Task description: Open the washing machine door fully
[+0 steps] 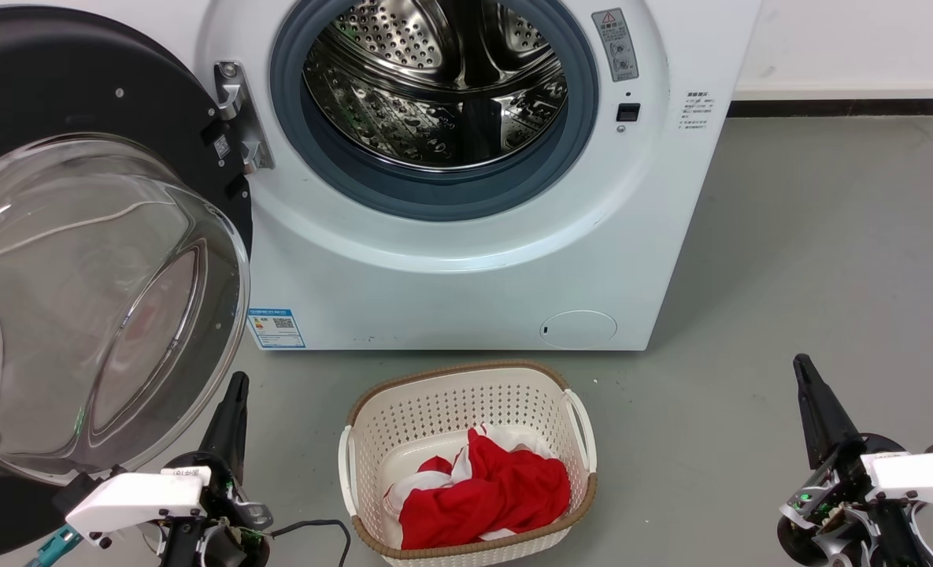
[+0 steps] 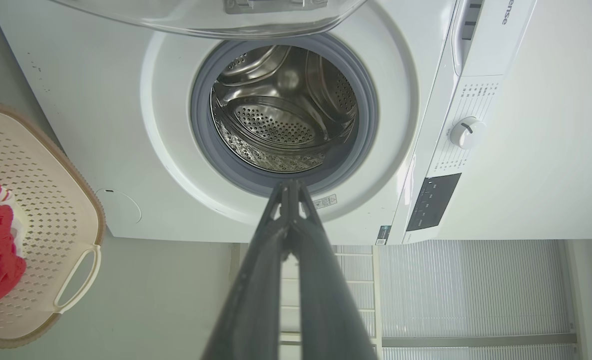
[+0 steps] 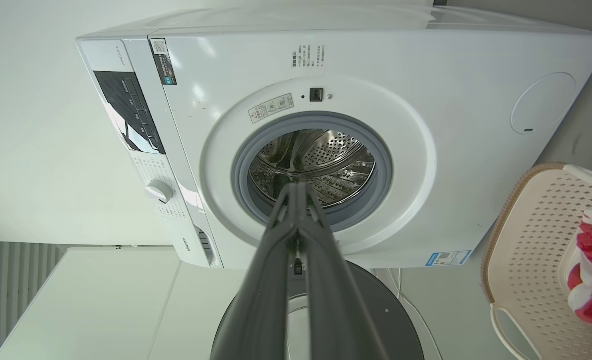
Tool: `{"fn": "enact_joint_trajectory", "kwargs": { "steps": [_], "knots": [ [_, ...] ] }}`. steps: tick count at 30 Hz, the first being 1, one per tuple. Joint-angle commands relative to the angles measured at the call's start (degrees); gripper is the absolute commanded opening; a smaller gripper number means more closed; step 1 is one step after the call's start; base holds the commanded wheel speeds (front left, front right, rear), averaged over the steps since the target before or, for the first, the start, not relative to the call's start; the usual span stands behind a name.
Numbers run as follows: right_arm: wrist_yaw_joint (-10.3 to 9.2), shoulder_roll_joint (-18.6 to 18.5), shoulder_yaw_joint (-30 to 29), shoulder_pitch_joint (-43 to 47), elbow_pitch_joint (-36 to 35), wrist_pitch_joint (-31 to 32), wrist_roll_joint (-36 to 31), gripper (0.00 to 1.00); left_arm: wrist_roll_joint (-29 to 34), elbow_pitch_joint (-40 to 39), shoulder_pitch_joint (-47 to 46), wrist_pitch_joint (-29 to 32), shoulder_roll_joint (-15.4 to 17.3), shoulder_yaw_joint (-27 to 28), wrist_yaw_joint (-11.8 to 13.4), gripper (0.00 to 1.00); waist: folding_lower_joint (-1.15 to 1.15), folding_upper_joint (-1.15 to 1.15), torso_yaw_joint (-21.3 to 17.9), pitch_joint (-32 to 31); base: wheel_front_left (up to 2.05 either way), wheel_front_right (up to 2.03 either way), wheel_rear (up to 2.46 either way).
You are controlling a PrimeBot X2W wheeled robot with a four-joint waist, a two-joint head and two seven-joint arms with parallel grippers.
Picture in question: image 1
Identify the metal door hinge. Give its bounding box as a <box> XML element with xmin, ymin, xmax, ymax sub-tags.
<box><xmin>214</xmin><ymin>61</ymin><xmax>275</xmax><ymax>174</ymax></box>

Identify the round white filter cover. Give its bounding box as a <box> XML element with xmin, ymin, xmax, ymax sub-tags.
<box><xmin>541</xmin><ymin>310</ymin><xmax>617</xmax><ymax>350</ymax></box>

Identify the red and white garment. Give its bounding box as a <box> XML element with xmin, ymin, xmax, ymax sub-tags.
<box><xmin>383</xmin><ymin>425</ymin><xmax>572</xmax><ymax>550</ymax></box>

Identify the stainless steel perforated drum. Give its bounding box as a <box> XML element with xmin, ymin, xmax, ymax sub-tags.
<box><xmin>302</xmin><ymin>0</ymin><xmax>569</xmax><ymax>170</ymax></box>

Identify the white front-load washing machine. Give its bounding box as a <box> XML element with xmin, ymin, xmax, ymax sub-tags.
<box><xmin>175</xmin><ymin>0</ymin><xmax>763</xmax><ymax>352</ymax></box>

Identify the blue energy label sticker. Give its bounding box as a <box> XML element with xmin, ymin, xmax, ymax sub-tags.
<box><xmin>247</xmin><ymin>309</ymin><xmax>306</xmax><ymax>349</ymax></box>

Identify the grey warning sticker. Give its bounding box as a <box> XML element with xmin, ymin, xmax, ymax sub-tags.
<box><xmin>592</xmin><ymin>9</ymin><xmax>639</xmax><ymax>83</ymax></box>

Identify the teal cable connector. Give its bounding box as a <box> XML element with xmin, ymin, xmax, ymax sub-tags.
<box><xmin>27</xmin><ymin>526</ymin><xmax>83</xmax><ymax>567</ymax></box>

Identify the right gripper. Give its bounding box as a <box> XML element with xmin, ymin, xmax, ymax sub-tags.
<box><xmin>777</xmin><ymin>354</ymin><xmax>927</xmax><ymax>567</ymax></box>

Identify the cream perforated laundry basket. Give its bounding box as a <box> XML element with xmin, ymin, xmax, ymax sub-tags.
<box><xmin>339</xmin><ymin>361</ymin><xmax>598</xmax><ymax>567</ymax></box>

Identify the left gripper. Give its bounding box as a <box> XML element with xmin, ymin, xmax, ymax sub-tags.
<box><xmin>142</xmin><ymin>372</ymin><xmax>275</xmax><ymax>567</ymax></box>

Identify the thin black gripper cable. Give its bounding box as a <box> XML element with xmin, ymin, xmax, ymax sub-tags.
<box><xmin>268</xmin><ymin>518</ymin><xmax>354</xmax><ymax>567</ymax></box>

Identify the washer door glass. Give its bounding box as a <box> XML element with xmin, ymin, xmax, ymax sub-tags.
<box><xmin>0</xmin><ymin>6</ymin><xmax>254</xmax><ymax>564</ymax></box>

